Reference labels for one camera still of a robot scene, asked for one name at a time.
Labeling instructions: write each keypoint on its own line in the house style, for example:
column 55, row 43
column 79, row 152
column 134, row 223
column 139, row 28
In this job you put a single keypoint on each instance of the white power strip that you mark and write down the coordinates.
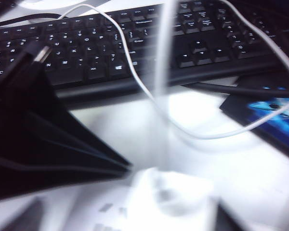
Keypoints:
column 86, row 216

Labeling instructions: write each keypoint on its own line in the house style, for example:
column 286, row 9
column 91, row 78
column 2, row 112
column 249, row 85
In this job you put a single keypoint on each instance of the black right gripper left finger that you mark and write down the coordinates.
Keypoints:
column 38, row 144

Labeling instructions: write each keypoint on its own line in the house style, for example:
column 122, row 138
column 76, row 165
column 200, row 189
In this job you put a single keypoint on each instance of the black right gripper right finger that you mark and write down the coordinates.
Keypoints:
column 226, row 222

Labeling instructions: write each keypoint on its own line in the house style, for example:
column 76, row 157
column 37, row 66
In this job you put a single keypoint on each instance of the white charger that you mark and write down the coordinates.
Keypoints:
column 171, row 199

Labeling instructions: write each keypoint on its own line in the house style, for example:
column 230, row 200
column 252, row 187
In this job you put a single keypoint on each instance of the black keyboard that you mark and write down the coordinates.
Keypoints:
column 207, row 55

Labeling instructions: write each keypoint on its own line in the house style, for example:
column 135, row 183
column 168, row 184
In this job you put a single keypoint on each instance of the blue monitor box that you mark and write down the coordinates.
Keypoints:
column 240, row 106

